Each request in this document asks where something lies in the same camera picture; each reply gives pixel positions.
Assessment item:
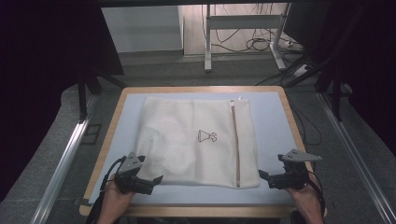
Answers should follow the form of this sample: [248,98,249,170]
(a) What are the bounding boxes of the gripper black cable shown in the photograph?
[85,155,127,224]
[306,170,327,220]

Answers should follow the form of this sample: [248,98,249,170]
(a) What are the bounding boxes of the white metal desk frame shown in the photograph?
[204,3,291,73]

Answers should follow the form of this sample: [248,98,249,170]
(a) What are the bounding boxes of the person's left hand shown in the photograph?
[102,178,136,217]

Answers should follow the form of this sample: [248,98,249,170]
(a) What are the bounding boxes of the white cabinet panel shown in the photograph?
[101,5,185,54]

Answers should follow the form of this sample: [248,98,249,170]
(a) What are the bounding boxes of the person's right hand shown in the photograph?
[285,173,319,217]

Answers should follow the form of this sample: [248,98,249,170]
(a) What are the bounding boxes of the white power strip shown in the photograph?
[292,63,310,78]

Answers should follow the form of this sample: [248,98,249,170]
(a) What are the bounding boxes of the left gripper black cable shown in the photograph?
[85,155,127,224]

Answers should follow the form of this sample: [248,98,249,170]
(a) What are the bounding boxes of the light blue table mat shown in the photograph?
[88,91,316,206]

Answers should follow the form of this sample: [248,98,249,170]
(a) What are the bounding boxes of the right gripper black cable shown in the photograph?
[306,170,327,220]

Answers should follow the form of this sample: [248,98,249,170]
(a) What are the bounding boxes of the tangle of black floor cables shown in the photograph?
[200,3,304,54]

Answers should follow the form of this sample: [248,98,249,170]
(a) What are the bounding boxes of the dark curtain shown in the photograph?
[0,0,125,202]
[306,0,396,157]

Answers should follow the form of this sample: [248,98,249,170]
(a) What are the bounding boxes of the thin black floor cable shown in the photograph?
[288,98,323,147]

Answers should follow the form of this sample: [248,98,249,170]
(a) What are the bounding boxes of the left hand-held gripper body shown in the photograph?
[113,151,155,196]

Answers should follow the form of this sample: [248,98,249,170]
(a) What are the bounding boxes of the dark floor plate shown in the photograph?
[80,123,103,146]

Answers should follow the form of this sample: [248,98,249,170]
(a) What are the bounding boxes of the black metal stand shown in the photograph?
[313,60,353,123]
[76,70,129,123]

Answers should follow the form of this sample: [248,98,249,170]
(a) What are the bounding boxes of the white mesh laundry bag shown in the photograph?
[134,96,262,189]

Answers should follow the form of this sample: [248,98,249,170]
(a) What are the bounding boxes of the aluminium floor rail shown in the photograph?
[317,91,396,224]
[29,92,98,224]

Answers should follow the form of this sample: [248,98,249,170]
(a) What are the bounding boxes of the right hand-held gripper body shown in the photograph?
[266,148,323,190]

